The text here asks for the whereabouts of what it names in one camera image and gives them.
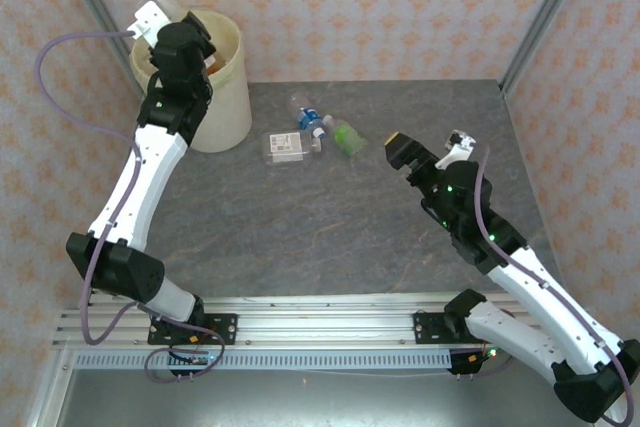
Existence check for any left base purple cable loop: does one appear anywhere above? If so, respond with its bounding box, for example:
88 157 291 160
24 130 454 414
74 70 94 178
143 329 227 385

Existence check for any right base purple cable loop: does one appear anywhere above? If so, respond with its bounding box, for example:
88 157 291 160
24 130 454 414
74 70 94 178
457 346 516 379

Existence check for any cream plastic waste bin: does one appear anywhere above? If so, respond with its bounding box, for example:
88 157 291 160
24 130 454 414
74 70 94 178
130 9 253 154

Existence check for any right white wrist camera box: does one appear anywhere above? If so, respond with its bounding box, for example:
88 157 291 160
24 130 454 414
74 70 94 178
434 129 479 171

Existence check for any clear bottle blue label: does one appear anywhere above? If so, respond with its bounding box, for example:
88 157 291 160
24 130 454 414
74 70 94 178
288 92 327 143

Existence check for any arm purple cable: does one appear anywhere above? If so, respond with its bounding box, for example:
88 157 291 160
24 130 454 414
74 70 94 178
474 146 632 426
34 30 146 347

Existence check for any flat clear bottle white label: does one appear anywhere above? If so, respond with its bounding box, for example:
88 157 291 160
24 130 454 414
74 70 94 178
260 130 324 166

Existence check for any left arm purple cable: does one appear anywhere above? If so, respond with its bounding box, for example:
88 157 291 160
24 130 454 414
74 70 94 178
34 30 146 347

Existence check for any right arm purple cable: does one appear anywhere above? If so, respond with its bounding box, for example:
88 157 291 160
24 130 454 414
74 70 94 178
474 146 632 426

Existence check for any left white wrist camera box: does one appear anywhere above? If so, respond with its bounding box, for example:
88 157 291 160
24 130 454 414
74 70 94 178
125 0 174 48

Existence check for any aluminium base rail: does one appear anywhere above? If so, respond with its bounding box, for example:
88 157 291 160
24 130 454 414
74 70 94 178
52 295 599 351

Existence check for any clear bottle green label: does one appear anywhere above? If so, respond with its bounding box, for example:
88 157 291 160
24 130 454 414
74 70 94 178
321 114 370 159

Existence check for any grey metal lower panel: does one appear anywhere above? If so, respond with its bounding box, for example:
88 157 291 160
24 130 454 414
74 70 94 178
54 369 576 427

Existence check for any white slotted cable duct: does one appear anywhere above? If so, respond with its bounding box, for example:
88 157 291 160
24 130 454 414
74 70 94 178
74 350 454 371

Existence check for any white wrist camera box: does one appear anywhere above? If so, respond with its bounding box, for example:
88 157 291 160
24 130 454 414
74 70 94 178
125 0 174 48
434 129 479 171

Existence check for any translucent yellow-green bin liner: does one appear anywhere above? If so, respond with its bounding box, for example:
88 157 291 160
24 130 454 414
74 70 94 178
130 0 245 98

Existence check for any small circuit board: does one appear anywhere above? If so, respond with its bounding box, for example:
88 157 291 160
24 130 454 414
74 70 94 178
467 346 501 366
167 350 219 367

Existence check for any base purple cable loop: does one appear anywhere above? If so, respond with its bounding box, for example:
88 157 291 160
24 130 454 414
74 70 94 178
143 329 227 385
457 346 516 379

